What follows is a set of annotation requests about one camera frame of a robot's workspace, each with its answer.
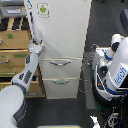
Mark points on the white refrigerator body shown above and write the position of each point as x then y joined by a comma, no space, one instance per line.
61,25

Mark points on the white object bottom right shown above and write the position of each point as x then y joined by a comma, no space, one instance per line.
95,121

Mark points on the white fridge door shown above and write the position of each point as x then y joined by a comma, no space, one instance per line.
64,31

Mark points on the green android sticker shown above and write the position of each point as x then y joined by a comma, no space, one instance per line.
43,9

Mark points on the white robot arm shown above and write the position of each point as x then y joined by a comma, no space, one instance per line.
12,97

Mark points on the wooden drawer cabinet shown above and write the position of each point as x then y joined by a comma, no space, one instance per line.
13,49

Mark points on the grey box on cabinet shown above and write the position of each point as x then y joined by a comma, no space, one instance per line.
13,11

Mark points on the middle fridge drawer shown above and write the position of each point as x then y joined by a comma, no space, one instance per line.
61,68

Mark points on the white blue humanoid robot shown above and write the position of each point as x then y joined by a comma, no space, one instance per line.
110,66

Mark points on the fridge drawer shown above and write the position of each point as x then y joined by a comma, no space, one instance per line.
61,68
61,88

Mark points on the bottom fridge drawer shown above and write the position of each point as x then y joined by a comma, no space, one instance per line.
61,88

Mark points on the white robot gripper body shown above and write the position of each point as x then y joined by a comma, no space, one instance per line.
36,47

